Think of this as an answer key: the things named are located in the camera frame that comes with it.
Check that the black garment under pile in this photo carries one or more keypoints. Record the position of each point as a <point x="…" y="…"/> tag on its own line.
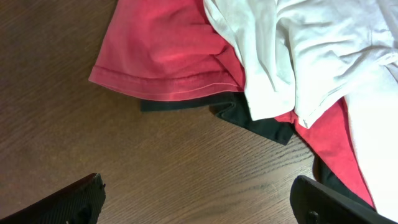
<point x="335" y="164"/>

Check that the red shirt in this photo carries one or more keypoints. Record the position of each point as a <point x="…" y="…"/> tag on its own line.
<point x="165" y="51"/>

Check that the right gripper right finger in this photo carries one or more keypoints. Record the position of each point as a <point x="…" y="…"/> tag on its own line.
<point x="314" y="203"/>

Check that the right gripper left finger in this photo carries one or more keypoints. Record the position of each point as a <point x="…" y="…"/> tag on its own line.
<point x="78" y="203"/>

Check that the white shirt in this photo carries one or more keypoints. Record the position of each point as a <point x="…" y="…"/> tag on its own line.
<point x="305" y="55"/>

